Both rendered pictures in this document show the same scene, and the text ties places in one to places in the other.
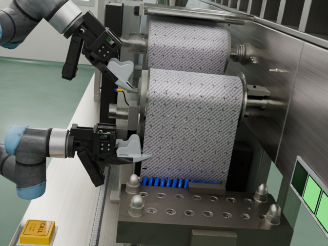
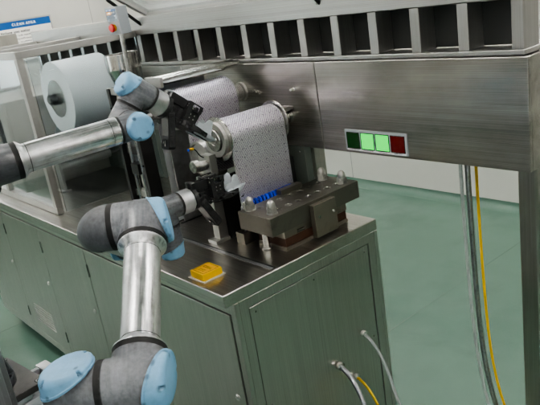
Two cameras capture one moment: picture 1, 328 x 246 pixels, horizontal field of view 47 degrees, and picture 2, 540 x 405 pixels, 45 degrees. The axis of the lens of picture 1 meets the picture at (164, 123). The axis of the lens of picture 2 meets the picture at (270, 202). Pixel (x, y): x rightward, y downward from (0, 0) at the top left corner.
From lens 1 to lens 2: 138 cm
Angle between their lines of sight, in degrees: 31
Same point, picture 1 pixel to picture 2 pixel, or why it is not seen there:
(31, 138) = (171, 203)
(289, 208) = not seen: hidden behind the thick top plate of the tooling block
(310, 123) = (345, 106)
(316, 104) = (344, 93)
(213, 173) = (284, 179)
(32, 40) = not seen: outside the picture
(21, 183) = (172, 245)
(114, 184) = (201, 239)
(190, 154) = (266, 170)
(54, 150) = (190, 205)
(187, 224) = (305, 203)
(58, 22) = (161, 105)
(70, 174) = not seen: hidden behind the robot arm
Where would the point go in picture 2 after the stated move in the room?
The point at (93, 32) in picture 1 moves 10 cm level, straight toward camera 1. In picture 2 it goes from (180, 105) to (202, 106)
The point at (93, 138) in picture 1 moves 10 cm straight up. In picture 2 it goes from (211, 183) to (205, 153)
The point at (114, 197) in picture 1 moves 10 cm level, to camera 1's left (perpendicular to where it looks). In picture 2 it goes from (218, 239) to (192, 250)
